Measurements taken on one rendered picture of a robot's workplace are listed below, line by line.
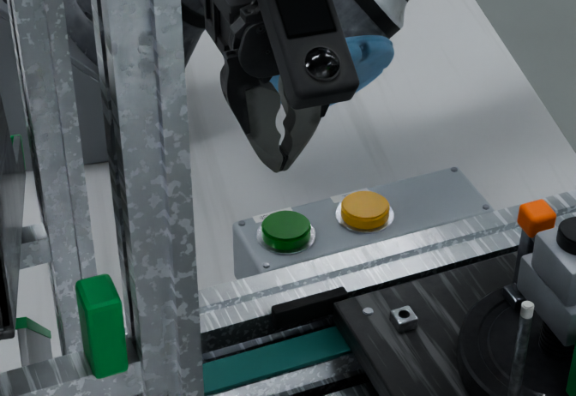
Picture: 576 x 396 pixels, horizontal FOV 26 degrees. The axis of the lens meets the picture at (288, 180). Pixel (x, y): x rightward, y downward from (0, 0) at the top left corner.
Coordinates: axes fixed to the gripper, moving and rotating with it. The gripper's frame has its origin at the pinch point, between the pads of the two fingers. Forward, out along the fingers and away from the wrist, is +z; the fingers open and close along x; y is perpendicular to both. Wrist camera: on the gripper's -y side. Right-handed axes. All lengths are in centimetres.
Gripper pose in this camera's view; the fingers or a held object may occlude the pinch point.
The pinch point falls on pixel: (283, 162)
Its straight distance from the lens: 96.1
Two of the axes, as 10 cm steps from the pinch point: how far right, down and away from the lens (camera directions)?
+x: -9.3, 2.3, -3.0
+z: 0.0, 7.9, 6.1
